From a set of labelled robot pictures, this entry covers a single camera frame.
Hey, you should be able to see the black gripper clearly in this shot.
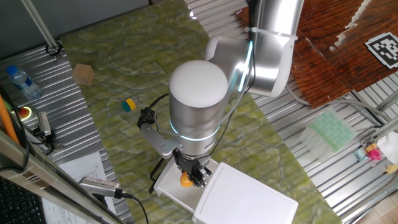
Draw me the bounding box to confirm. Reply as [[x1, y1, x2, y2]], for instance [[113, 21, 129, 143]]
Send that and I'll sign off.
[[173, 149, 213, 189]]

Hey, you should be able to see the yellow toy mango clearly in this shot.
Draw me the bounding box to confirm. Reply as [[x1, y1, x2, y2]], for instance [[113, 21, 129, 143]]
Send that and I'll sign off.
[[179, 171, 194, 188]]

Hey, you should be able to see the white drawer cabinet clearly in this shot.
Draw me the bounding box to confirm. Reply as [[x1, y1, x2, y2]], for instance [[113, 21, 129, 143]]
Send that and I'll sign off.
[[192, 161, 299, 224]]

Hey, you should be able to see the yellow teal toy brick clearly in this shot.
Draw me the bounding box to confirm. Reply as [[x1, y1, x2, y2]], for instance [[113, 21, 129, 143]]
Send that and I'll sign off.
[[121, 96, 140, 113]]

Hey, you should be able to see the printed paper sheet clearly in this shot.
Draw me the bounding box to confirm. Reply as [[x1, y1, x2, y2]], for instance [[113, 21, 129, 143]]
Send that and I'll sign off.
[[42, 151, 118, 224]]

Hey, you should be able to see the green marble pattern mat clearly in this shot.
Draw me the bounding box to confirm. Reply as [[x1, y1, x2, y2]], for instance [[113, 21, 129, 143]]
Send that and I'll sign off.
[[58, 0, 343, 224]]

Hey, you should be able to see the large wooden cube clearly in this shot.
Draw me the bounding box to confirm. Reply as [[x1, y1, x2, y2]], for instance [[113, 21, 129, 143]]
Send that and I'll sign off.
[[72, 63, 95, 87]]

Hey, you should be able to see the orange woven cloth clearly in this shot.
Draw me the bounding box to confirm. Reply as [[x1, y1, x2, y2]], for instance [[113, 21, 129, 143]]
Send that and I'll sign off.
[[234, 0, 398, 109]]

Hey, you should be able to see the black keyboard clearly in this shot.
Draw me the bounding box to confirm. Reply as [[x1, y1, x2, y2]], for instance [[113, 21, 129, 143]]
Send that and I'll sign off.
[[0, 175, 47, 224]]

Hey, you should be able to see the red emergency stop button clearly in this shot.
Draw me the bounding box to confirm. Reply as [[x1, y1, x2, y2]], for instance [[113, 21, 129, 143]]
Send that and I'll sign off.
[[17, 105, 34, 122]]

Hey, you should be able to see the pink toy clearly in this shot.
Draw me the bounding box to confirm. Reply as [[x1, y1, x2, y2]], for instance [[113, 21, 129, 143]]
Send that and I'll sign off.
[[368, 147, 383, 161]]

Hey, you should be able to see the clear plastic water bottle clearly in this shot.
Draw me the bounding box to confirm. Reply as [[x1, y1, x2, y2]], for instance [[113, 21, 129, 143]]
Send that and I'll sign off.
[[6, 65, 44, 101]]

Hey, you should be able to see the orange pole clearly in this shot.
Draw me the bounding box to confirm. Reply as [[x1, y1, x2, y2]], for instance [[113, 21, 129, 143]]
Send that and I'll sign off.
[[0, 95, 20, 146]]

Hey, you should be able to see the white tissue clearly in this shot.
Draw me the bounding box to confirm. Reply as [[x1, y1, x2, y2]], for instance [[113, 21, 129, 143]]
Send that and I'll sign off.
[[376, 130, 398, 165]]

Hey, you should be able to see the metal tripod pole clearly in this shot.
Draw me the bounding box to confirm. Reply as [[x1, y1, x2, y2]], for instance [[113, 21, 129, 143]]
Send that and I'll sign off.
[[20, 0, 65, 59]]

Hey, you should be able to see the black white marker tag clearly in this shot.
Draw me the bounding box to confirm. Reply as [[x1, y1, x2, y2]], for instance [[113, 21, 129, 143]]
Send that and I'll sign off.
[[364, 32, 398, 70]]

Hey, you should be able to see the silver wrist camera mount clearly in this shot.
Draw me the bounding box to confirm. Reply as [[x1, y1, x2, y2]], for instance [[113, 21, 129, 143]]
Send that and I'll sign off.
[[137, 107, 180, 160]]

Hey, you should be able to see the grey base cable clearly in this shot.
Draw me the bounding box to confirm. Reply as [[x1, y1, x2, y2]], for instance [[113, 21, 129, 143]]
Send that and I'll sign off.
[[285, 83, 396, 124]]

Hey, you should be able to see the aluminium frame beam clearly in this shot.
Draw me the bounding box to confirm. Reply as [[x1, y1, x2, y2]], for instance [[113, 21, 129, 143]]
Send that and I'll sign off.
[[0, 129, 125, 224]]

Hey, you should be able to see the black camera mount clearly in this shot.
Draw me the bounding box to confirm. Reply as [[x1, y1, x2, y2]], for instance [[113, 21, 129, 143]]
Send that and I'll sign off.
[[32, 129, 63, 151]]

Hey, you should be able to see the small silver camera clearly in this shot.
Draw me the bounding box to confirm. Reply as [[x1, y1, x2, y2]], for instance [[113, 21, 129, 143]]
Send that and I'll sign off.
[[36, 111, 52, 138]]

